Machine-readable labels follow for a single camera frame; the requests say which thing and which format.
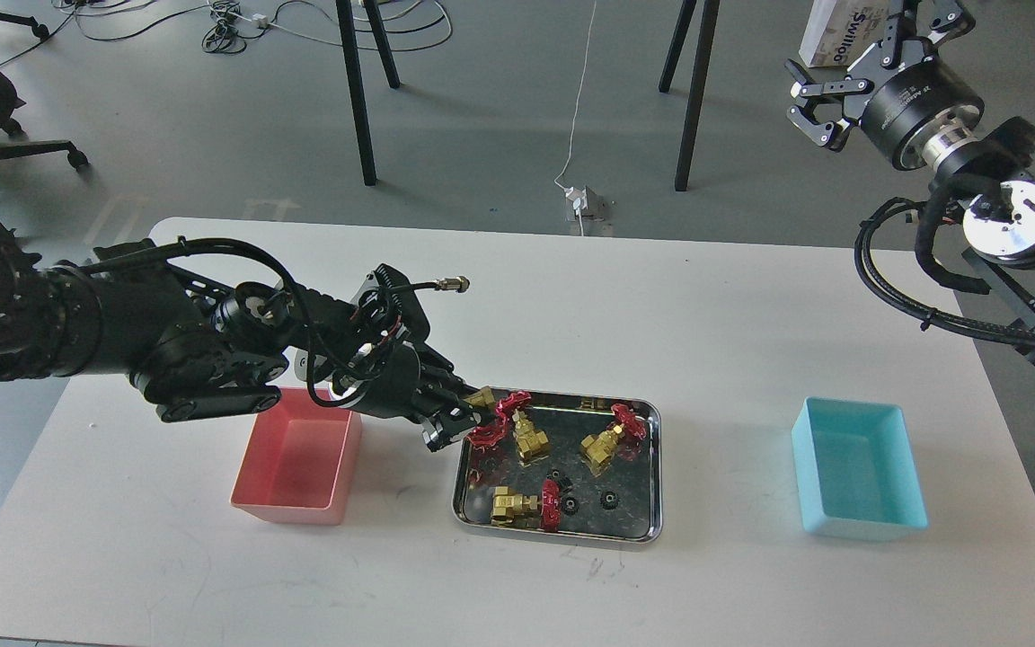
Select brass valve red handle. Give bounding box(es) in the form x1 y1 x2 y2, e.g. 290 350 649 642
579 403 648 476
500 392 551 464
465 386 520 449
490 478 562 533

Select white power adapter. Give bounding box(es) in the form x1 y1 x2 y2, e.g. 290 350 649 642
562 187 609 224

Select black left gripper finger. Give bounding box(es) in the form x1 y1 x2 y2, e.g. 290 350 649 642
420 404 493 452
419 355 493 410

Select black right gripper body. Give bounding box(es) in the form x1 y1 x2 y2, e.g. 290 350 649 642
854 55 985 171

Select tangled floor cables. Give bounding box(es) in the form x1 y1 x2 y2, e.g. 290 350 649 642
50 0 456 55

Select white cardboard box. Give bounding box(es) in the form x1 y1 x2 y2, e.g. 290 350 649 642
800 1 889 68

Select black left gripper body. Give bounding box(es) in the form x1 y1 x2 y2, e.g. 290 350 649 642
341 342 442 423

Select black stand leg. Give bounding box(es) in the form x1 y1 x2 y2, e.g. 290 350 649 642
334 1 400 187
658 1 721 192

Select pink plastic box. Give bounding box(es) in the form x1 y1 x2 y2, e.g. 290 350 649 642
230 388 363 526

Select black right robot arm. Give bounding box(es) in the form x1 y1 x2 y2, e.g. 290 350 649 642
787 1 1035 366

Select white cable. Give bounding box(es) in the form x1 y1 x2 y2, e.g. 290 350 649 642
555 0 599 236

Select light blue plastic box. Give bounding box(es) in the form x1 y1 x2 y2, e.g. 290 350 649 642
790 396 929 541

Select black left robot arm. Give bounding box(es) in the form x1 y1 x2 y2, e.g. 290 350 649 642
0 226 498 451

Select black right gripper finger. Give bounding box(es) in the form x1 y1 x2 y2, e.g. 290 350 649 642
873 0 977 68
785 60 873 152

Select shiny metal tray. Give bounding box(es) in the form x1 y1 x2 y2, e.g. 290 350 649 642
452 392 662 542

